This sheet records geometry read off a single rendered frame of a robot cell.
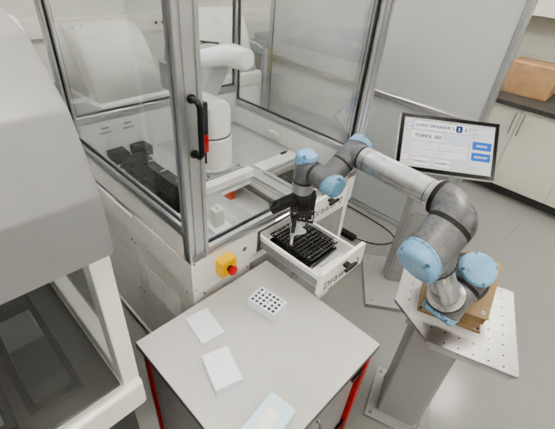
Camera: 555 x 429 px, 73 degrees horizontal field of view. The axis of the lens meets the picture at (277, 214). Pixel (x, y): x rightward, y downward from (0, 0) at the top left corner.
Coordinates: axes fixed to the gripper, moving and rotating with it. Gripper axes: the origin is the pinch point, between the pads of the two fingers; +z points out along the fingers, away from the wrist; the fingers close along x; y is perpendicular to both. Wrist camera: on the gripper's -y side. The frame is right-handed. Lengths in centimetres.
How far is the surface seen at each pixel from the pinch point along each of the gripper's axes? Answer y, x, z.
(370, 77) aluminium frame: 33, 55, -44
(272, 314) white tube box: -5.8, -23.3, 18.5
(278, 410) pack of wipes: -4, -58, 17
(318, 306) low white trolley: 12.3, -15.8, 22.7
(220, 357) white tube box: -23, -42, 17
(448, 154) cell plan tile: 87, 68, -3
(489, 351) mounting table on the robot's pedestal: 73, -33, 23
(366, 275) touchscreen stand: 66, 75, 98
